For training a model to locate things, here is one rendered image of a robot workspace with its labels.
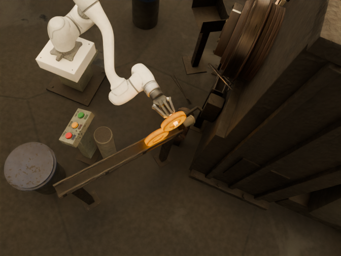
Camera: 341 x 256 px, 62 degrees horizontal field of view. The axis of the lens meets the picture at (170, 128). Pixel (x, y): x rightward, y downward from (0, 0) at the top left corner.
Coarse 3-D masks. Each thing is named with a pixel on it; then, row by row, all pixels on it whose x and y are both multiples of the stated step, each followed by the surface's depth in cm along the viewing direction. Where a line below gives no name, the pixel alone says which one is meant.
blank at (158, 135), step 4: (160, 128) 163; (156, 132) 161; (160, 132) 161; (164, 132) 163; (168, 132) 168; (148, 136) 162; (152, 136) 160; (156, 136) 160; (160, 136) 170; (164, 136) 171; (148, 140) 162; (152, 140) 163; (156, 140) 170; (160, 140) 174; (148, 144) 165; (152, 144) 171
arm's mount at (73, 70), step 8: (80, 40) 216; (48, 48) 211; (80, 48) 213; (88, 48) 214; (40, 56) 208; (48, 56) 208; (80, 56) 210; (88, 56) 216; (40, 64) 211; (48, 64) 206; (56, 64) 206; (64, 64) 207; (72, 64) 207; (80, 64) 208; (88, 64) 222; (56, 72) 213; (64, 72) 207; (72, 72) 205; (80, 72) 213; (72, 80) 215
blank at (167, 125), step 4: (176, 112) 154; (180, 112) 155; (168, 116) 153; (172, 116) 153; (176, 116) 153; (180, 116) 154; (184, 116) 158; (164, 120) 154; (168, 120) 153; (172, 120) 153; (176, 120) 156; (180, 120) 160; (184, 120) 164; (164, 124) 155; (168, 124) 155; (172, 124) 163; (164, 128) 156; (168, 128) 160; (172, 128) 163
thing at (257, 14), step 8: (256, 0) 130; (264, 0) 132; (256, 8) 129; (264, 8) 130; (256, 16) 129; (264, 16) 129; (248, 24) 129; (256, 24) 129; (248, 32) 129; (256, 32) 129; (240, 40) 130; (248, 40) 130; (240, 48) 133; (248, 48) 132; (232, 56) 135; (240, 56) 135; (232, 64) 139; (240, 64) 138; (224, 72) 145; (232, 72) 144
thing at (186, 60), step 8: (200, 0) 218; (208, 0) 219; (216, 0) 221; (192, 8) 223; (200, 8) 224; (208, 8) 225; (216, 8) 225; (224, 8) 211; (200, 16) 220; (208, 16) 221; (216, 16) 222; (224, 16) 213; (200, 24) 216; (208, 24) 206; (216, 24) 208; (200, 32) 212; (208, 32) 214; (200, 40) 236; (200, 48) 246; (184, 56) 276; (192, 56) 265; (200, 56) 258; (184, 64) 272; (192, 64) 269; (200, 64) 274; (192, 72) 270; (200, 72) 271
